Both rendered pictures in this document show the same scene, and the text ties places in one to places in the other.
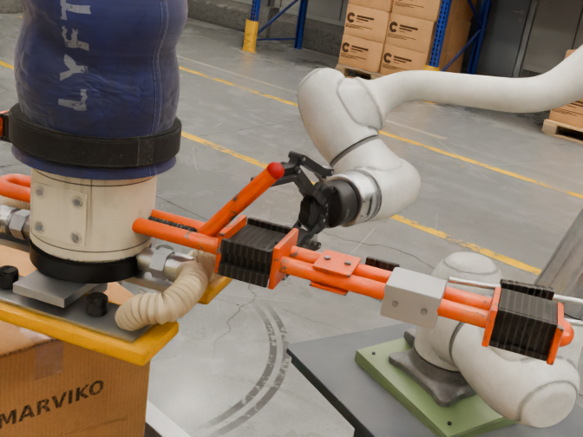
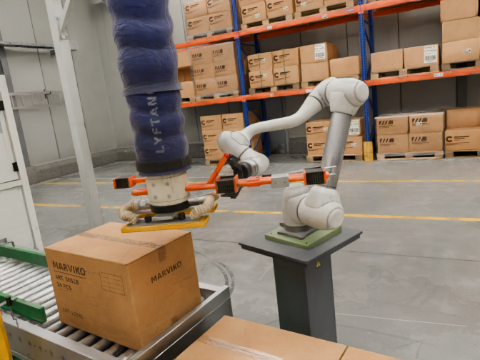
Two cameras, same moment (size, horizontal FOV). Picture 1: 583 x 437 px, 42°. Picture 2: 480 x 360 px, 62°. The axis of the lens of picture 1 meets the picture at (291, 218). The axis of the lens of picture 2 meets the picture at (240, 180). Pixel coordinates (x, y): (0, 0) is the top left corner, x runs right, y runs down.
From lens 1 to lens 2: 0.68 m
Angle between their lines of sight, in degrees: 12
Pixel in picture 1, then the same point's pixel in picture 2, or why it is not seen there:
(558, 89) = (302, 116)
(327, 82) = (226, 135)
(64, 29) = (153, 129)
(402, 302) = (277, 181)
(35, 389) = (160, 266)
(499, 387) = (317, 218)
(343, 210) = (247, 171)
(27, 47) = (141, 138)
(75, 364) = (171, 255)
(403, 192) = (264, 163)
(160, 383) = not seen: hidden behind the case
